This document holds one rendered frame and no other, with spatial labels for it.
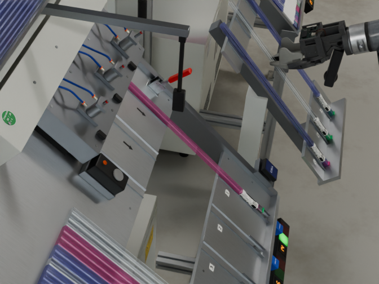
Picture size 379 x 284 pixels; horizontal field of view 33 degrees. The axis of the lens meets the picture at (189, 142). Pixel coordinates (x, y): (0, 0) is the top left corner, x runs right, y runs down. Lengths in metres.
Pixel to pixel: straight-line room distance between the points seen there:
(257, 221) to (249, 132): 0.36
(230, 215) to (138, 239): 0.29
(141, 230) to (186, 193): 0.95
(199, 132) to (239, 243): 0.29
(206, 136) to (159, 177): 1.14
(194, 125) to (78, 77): 0.42
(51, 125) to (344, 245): 1.64
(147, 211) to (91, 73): 0.60
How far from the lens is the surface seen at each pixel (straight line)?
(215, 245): 1.43
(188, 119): 1.55
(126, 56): 1.36
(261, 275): 1.53
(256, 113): 1.82
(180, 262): 2.03
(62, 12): 1.15
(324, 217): 2.66
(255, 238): 1.57
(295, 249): 2.52
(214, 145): 1.59
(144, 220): 1.73
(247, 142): 1.89
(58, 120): 1.15
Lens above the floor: 1.95
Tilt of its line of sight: 43 degrees down
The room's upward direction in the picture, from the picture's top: 5 degrees clockwise
